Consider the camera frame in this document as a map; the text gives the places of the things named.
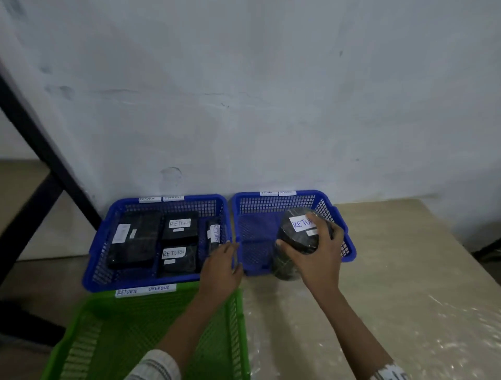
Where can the person's right hand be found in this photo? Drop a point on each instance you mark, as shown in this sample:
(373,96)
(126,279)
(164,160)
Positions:
(323,262)

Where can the person's left hand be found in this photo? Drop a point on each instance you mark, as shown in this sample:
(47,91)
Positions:
(219,274)

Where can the person's right thumb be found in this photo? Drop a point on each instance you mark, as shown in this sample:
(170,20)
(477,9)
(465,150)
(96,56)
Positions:
(289,248)

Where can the person's left fingers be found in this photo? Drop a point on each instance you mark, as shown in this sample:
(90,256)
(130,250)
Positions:
(227,248)

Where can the round black parcel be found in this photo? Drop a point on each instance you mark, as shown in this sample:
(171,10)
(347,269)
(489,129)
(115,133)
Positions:
(287,231)

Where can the person's right forearm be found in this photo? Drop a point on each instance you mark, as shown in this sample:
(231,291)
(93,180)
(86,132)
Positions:
(352,332)

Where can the narrow black wrapped parcel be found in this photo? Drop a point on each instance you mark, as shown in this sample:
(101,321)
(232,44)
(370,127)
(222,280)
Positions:
(213,242)

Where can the blue plastic mesh basket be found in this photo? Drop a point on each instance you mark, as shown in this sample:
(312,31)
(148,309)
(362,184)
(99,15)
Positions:
(98,270)
(254,235)

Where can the small black wrapped parcel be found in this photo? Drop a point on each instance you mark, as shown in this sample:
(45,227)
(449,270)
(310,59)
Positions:
(178,264)
(180,233)

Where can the large flat black wrapped parcel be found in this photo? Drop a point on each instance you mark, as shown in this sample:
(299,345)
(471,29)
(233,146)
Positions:
(137,242)

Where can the green plastic mesh basket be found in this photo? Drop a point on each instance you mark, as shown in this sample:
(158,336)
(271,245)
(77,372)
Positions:
(117,332)

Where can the black furniture leg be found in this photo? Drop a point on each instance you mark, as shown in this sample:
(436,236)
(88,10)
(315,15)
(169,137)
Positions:
(487,250)

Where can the black metal frame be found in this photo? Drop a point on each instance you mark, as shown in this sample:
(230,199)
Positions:
(35,156)

